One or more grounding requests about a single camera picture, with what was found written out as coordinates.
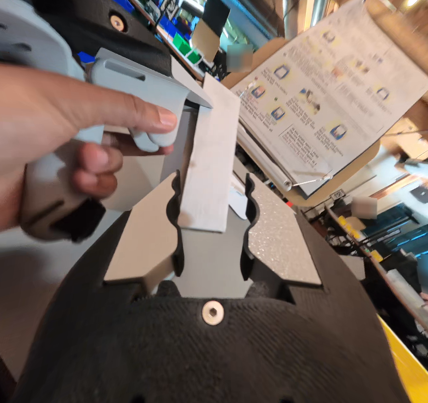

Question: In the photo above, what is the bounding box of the yellow plastic bin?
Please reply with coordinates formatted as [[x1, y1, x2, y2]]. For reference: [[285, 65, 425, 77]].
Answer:
[[378, 314, 428, 403]]

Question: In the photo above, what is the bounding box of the white cardboard box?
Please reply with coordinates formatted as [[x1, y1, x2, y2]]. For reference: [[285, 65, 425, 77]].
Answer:
[[100, 72, 242, 234]]

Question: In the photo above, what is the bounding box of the person's left hand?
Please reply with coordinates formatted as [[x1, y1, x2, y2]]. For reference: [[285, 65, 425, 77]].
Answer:
[[0, 63, 178, 232]]

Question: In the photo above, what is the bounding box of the framed black-white marker poster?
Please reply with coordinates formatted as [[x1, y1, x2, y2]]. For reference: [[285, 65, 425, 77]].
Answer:
[[160, 0, 183, 20]]

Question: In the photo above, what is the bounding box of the printed instruction sheet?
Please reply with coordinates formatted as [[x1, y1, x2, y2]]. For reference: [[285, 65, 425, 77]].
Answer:
[[231, 0, 428, 196]]

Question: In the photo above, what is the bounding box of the brown cardboard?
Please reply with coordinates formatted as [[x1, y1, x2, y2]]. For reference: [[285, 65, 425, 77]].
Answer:
[[191, 21, 222, 63]]

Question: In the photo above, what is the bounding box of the silver spiral ventilation duct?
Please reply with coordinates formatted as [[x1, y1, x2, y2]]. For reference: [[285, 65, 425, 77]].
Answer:
[[282, 0, 335, 39]]

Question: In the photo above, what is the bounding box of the white paper card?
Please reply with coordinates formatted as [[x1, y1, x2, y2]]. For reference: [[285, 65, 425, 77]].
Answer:
[[228, 182, 249, 221]]

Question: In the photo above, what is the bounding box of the black monitor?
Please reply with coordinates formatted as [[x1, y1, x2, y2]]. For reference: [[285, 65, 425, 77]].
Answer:
[[202, 0, 231, 37]]

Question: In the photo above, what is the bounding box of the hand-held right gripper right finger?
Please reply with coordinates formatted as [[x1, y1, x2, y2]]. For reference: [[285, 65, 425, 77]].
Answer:
[[240, 172, 323, 288]]

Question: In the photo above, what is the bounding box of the green shelf bin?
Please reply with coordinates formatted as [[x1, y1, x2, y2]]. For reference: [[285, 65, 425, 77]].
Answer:
[[172, 32, 192, 55]]

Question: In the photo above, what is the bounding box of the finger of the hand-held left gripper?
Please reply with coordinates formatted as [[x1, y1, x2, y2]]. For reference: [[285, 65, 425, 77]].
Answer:
[[88, 48, 214, 116], [129, 109, 185, 153]]

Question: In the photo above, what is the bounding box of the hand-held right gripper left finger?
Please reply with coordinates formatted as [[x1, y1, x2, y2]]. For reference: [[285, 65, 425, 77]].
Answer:
[[103, 170, 185, 295]]

